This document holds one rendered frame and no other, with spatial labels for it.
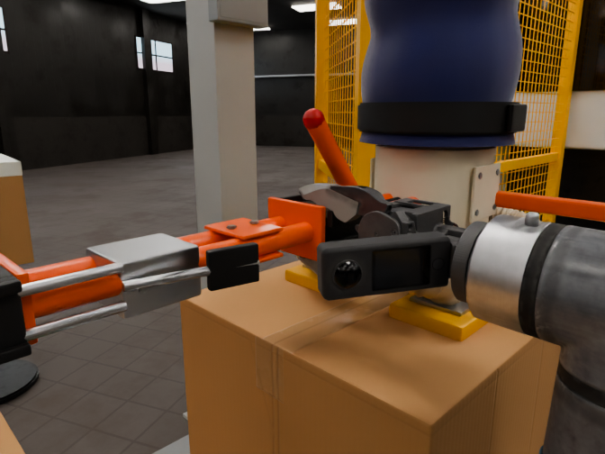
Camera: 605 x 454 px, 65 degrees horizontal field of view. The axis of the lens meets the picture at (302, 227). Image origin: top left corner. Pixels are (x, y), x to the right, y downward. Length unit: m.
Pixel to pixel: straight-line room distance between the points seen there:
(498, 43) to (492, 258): 0.34
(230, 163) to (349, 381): 1.23
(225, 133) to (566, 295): 1.36
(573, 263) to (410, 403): 0.19
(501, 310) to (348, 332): 0.23
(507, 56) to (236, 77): 1.11
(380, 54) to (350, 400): 0.43
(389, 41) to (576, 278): 0.41
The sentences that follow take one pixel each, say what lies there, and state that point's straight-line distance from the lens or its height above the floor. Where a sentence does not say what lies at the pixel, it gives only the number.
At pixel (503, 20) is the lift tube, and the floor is 1.31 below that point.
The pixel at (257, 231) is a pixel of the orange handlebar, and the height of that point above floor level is 1.09.
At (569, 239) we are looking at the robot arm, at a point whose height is 1.11.
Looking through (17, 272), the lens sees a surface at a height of 1.10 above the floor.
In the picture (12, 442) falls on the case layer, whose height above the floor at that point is 0.54.
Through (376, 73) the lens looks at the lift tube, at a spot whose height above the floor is 1.25.
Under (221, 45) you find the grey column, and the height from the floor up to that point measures 1.41.
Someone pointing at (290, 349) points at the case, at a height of 0.95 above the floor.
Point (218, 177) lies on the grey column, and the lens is 1.62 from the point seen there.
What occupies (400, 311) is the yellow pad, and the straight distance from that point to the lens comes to 0.60.
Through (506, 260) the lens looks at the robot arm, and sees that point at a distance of 0.38.
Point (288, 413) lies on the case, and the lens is 0.57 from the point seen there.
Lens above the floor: 1.20
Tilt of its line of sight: 14 degrees down
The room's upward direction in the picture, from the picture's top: straight up
